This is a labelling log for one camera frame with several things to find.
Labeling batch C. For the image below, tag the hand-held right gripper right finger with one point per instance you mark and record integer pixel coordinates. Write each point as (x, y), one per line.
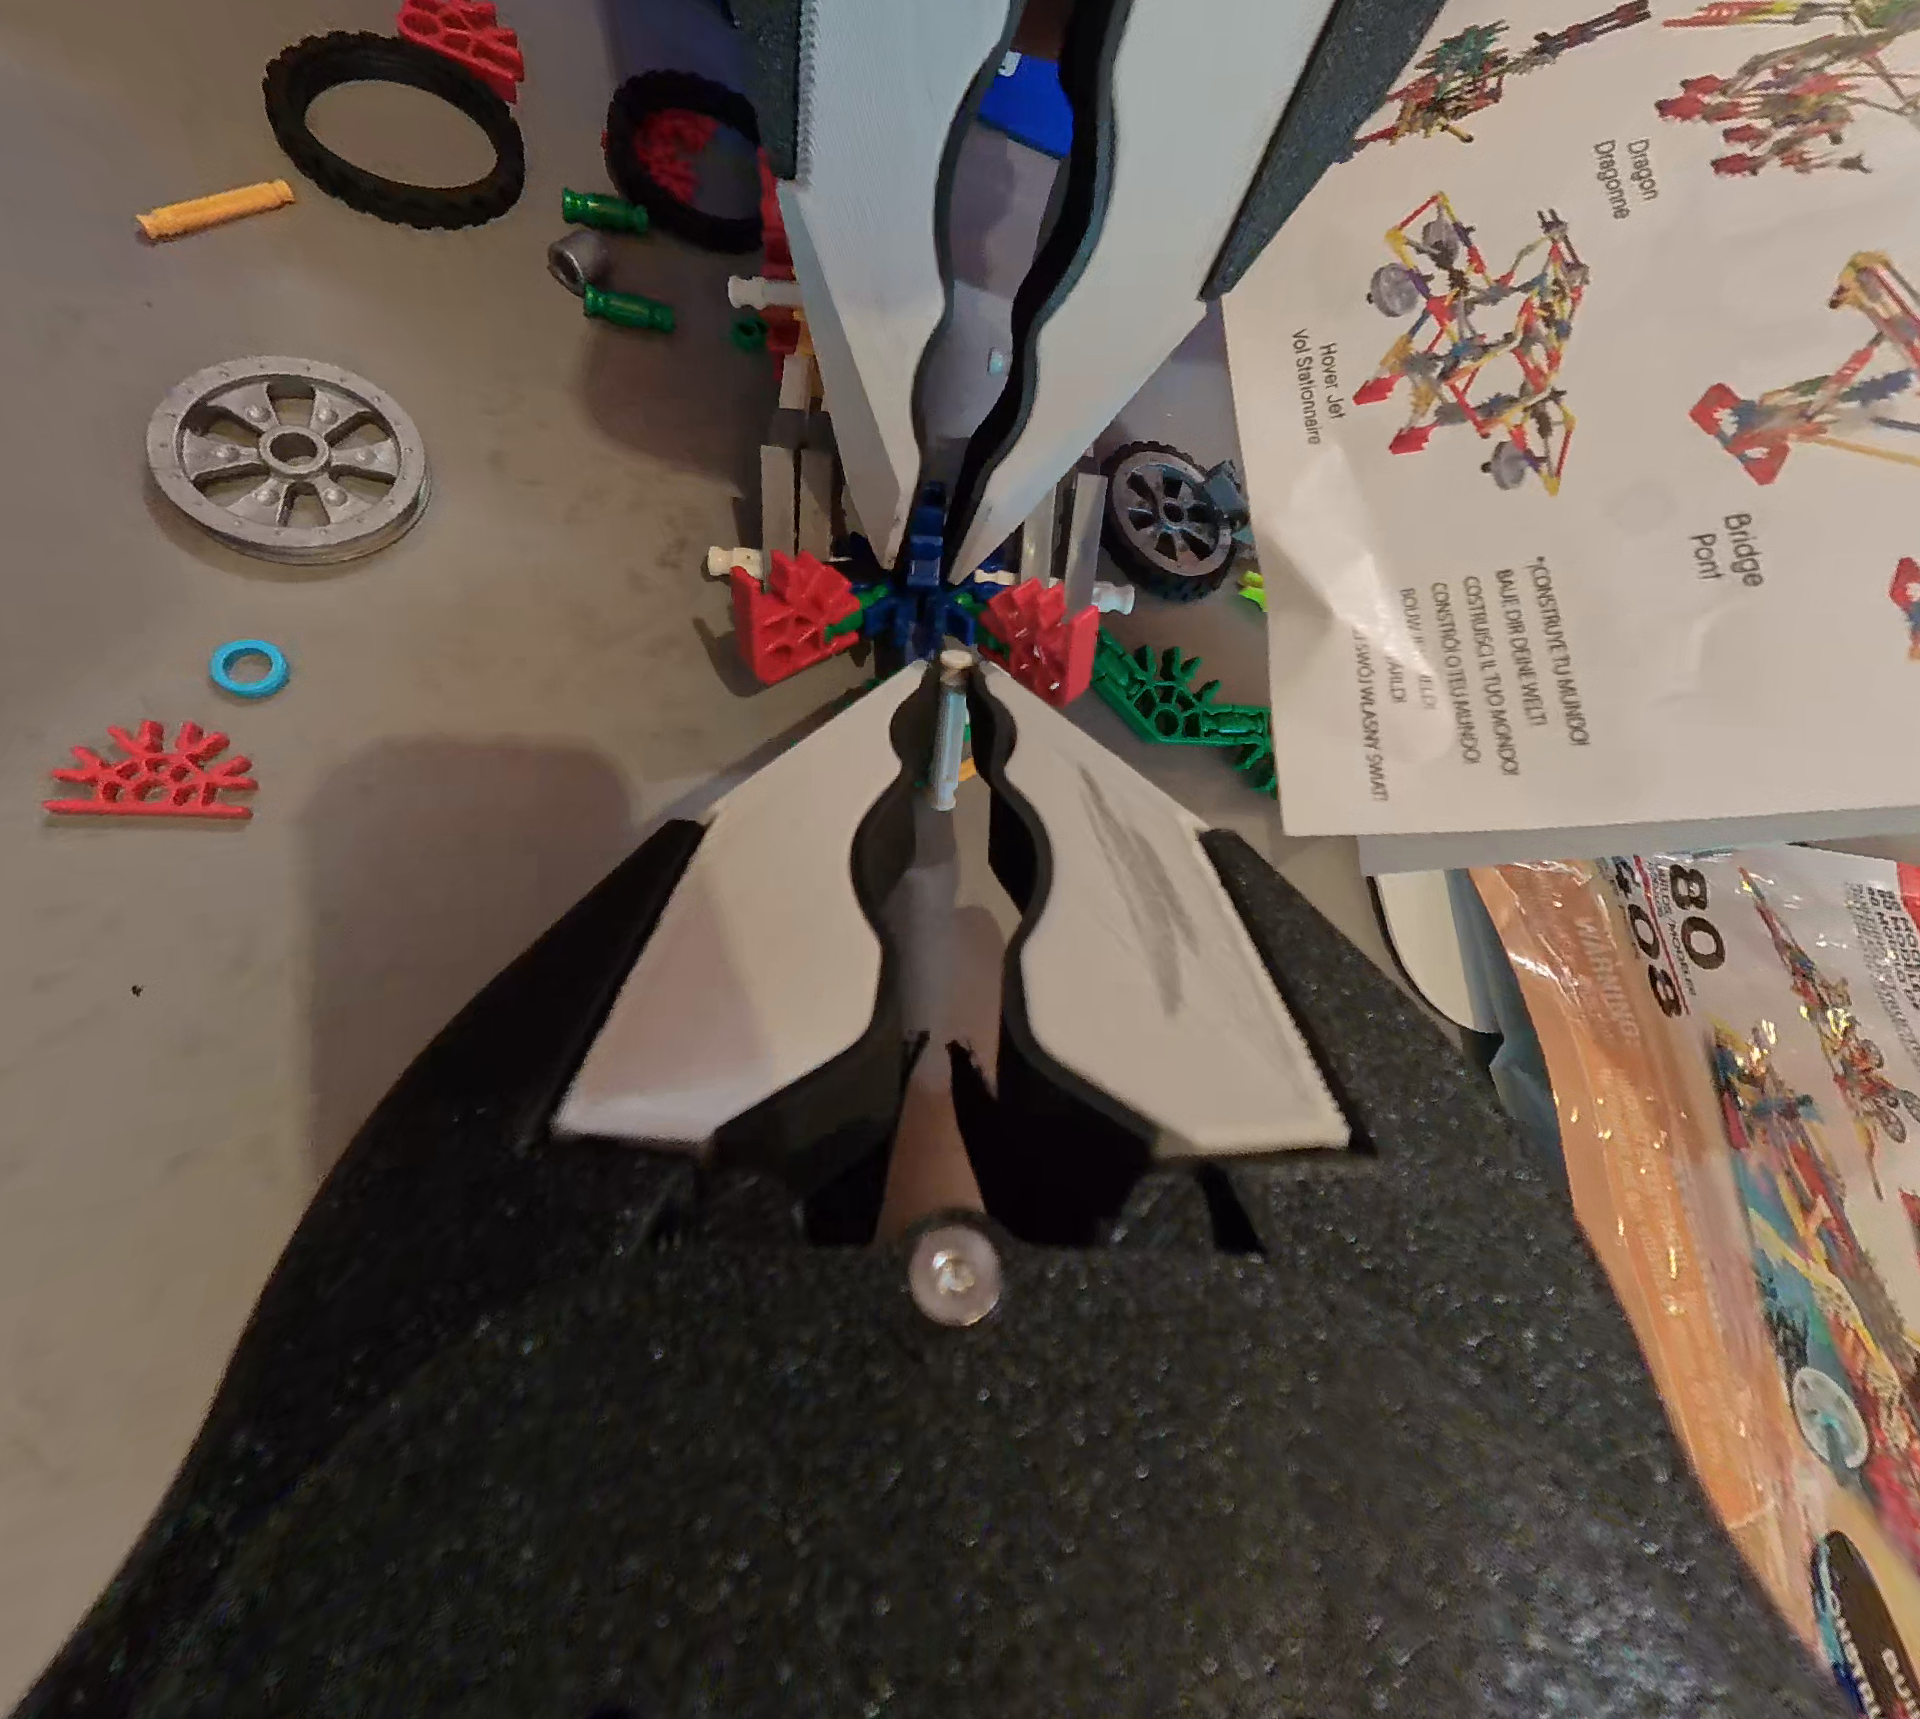
(1156, 1000)

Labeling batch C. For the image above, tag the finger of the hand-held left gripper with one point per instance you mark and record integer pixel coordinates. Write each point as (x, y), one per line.
(886, 26)
(1212, 70)

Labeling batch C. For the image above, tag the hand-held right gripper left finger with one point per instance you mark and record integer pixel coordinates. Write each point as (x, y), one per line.
(750, 982)

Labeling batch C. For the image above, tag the short white rod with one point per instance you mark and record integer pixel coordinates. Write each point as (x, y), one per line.
(945, 745)

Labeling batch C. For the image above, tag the red fan connector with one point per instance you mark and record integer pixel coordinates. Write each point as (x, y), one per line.
(150, 800)
(781, 639)

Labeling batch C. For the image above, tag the blue red toy model core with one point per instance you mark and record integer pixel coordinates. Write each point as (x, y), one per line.
(1033, 639)

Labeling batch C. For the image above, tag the small red connector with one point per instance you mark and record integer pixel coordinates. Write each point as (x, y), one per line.
(669, 151)

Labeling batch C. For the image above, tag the white book stand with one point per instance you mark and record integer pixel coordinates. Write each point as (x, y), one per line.
(1420, 942)

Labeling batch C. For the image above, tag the small black tyre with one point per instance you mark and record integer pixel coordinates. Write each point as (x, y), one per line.
(615, 160)

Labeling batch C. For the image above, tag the short green rod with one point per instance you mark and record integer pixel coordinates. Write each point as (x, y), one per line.
(629, 307)
(603, 215)

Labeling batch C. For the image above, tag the grey spacer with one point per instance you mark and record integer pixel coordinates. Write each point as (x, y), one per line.
(581, 261)

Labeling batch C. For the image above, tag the lime green clip connector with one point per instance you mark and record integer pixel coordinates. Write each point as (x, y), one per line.
(1250, 589)

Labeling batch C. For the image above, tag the large red connector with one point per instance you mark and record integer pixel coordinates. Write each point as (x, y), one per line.
(453, 29)

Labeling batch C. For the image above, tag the grey wheel with black tyre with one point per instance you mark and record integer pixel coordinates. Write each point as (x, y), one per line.
(1161, 520)

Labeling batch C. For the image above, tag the large black tyre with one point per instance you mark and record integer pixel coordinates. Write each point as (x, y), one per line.
(295, 140)

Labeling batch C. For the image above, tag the toy instruction booklet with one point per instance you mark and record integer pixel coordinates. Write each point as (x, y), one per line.
(1727, 698)

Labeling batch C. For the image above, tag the short yellow rod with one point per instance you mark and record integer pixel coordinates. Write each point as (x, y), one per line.
(208, 215)

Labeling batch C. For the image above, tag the silver wheel hub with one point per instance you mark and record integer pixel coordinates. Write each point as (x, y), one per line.
(181, 467)

